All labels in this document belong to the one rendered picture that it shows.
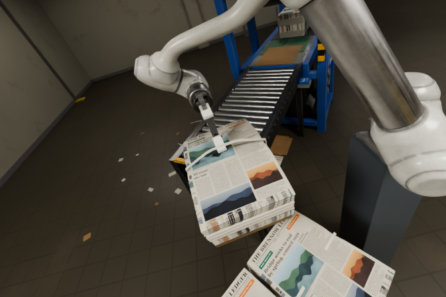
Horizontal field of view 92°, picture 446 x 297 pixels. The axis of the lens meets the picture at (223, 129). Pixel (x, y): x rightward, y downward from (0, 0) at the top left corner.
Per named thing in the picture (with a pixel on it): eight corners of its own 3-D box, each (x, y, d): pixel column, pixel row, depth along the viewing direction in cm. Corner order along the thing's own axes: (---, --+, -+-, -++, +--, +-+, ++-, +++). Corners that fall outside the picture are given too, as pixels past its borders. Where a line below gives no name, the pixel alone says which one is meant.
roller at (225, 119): (268, 128, 146) (267, 123, 143) (210, 123, 169) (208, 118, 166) (270, 124, 149) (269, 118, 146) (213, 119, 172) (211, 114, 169)
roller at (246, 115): (271, 122, 150) (270, 117, 147) (214, 118, 173) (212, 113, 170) (273, 118, 153) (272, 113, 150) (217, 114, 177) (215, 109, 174)
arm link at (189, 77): (204, 107, 91) (174, 99, 84) (197, 90, 102) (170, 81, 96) (215, 85, 86) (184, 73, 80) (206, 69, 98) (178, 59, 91)
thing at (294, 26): (304, 35, 249) (303, 10, 233) (279, 38, 264) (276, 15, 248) (310, 24, 272) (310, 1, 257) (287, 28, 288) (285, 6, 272)
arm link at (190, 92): (212, 97, 89) (216, 105, 84) (191, 106, 88) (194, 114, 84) (205, 78, 83) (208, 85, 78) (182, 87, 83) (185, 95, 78)
